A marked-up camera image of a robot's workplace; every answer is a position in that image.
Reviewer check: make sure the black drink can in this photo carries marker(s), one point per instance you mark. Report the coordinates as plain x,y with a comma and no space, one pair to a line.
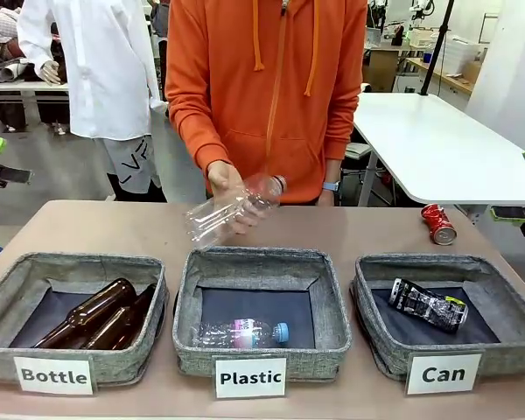
429,304

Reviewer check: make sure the clear plastic bottle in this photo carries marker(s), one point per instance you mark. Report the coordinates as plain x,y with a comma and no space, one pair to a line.
210,223

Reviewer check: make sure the crushed bottle with blue cap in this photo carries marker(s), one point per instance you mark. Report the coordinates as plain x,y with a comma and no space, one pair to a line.
245,331

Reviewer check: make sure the orange sleeved left forearm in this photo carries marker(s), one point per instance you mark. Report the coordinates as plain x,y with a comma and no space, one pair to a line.
343,131

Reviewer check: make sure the orange sleeved right forearm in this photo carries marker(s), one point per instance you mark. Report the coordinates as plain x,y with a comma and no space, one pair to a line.
201,131

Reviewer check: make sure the red crushed drink can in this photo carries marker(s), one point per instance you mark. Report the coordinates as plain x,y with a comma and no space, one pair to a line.
439,223

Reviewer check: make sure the grey fabric basket labelled Can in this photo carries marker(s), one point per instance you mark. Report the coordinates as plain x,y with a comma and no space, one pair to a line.
507,354

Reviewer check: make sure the white Can label card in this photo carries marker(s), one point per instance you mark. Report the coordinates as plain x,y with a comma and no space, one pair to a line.
443,373

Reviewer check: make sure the grey fabric basket labelled Bottle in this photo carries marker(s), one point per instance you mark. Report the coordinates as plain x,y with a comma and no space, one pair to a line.
155,306

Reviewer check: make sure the grey fabric basket labelled Plastic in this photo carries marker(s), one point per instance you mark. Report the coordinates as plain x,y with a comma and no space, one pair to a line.
262,363

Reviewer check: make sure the person's left hand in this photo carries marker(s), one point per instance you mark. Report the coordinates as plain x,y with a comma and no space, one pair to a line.
326,199

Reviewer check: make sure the person's right hand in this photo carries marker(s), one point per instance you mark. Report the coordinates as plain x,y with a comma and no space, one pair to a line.
234,205

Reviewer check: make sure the white table with fabrics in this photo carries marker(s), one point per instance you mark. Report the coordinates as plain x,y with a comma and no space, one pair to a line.
22,87

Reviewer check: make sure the pile of fabrics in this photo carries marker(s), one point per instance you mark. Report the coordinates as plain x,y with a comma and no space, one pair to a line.
4,57

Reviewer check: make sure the beige mannequin hand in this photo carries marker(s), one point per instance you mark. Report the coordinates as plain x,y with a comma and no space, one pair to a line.
51,73

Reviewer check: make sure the grey printed mannequin shorts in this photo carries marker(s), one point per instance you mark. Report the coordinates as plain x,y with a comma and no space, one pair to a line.
127,157

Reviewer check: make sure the wooden workbench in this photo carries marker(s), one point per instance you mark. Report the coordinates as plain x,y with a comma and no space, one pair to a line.
442,75

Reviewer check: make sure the white storage boxes stack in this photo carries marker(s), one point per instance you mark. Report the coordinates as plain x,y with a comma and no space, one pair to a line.
464,50

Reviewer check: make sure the person in white coat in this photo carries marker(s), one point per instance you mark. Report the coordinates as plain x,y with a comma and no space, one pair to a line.
105,65

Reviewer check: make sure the black tripod pole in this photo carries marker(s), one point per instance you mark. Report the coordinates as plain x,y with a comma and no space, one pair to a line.
435,52

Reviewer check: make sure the blue wrist watch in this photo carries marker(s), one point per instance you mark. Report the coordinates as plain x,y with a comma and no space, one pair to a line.
331,186

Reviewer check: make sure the person in black clothes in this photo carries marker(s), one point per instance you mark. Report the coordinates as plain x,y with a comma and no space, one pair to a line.
162,65

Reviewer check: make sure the white Bottle label card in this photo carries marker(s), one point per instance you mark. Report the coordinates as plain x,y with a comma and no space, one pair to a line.
54,375

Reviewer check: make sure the person in orange hoodie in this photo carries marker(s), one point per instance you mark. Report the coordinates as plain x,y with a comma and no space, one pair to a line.
267,87

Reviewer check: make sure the white Plastic label card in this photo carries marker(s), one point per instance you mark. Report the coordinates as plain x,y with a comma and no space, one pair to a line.
250,377

